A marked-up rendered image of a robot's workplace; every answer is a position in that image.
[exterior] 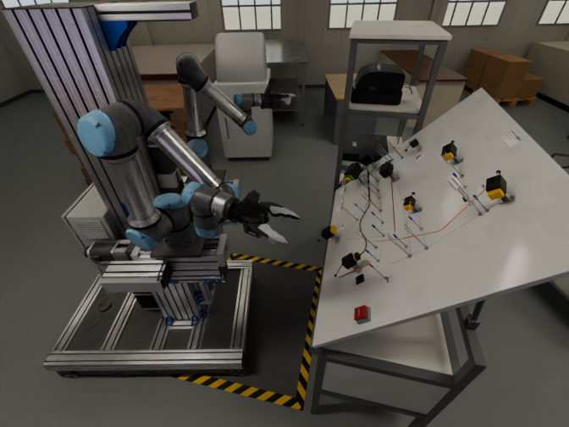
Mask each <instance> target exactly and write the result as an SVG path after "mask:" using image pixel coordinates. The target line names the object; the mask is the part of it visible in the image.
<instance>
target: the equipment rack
mask: <svg viewBox="0 0 569 427"><path fill-rule="evenodd" d="M349 38H351V45H350V53H349V61H348V68H347V76H346V83H345V97H344V105H343V113H342V120H341V127H340V141H339V149H338V157H337V164H336V171H335V179H334V192H335V191H336V190H338V189H339V183H340V182H341V181H342V179H343V177H344V174H341V170H347V169H348V167H349V166H345V165H350V164H353V163H356V161H346V160H342V158H343V151H344V144H345V133H346V128H347V121H348V115H359V116H372V117H385V118H398V119H401V121H402V119H405V120H404V123H403V126H402V130H400V128H401V125H402V124H401V122H400V125H399V129H398V132H397V136H398V133H399V135H400V132H401V136H400V140H399V136H398V139H397V136H387V141H388V142H390V143H391V144H392V145H393V146H394V147H398V146H399V145H400V144H402V139H401V137H402V133H403V130H404V126H405V123H406V119H416V120H417V122H416V124H415V128H414V131H413V134H412V136H414V135H415V134H417V133H418V132H419V131H420V130H421V129H422V127H423V121H424V119H425V116H426V113H427V110H428V105H429V102H430V99H431V96H432V93H433V90H434V85H435V82H436V80H437V77H438V73H439V69H440V65H441V63H442V60H443V57H444V54H445V49H446V46H447V43H448V40H449V41H451V38H452V35H451V34H450V33H448V32H447V31H446V30H444V29H442V28H441V27H440V26H438V25H437V24H435V23H434V22H433V21H414V20H354V22H353V25H352V27H351V32H350V36H349ZM357 43H365V44H404V45H419V48H418V51H417V57H416V61H415V64H414V68H413V71H412V77H411V81H410V86H408V87H411V89H412V94H411V90H410V89H409V88H405V87H404V85H403V88H402V89H401V90H402V92H403V93H402V97H401V104H399V105H390V104H372V103H352V102H351V86H352V81H353V75H354V68H355V62H356V50H357ZM426 45H438V48H437V51H436V54H435V57H434V62H433V66H432V69H431V72H430V75H429V78H428V84H427V86H426V89H425V92H424V95H423V100H422V101H421V99H420V97H419V95H418V93H417V89H416V87H415V85H416V81H417V75H418V72H419V69H420V65H421V62H422V58H423V53H424V49H425V46H426ZM352 109H358V110H352ZM365 110H372V111H365ZM379 111H385V112H379ZM391 112H399V113H391ZM409 113H412V114H409ZM402 122H403V121H402ZM399 130H400V132H399ZM398 140H399V144H397V143H398ZM390 143H389V144H388V149H389V153H390V152H391V151H393V150H394V149H393V148H392V147H390V146H392V145H390ZM389 145H390V146H389ZM333 198H334V193H333Z"/></svg>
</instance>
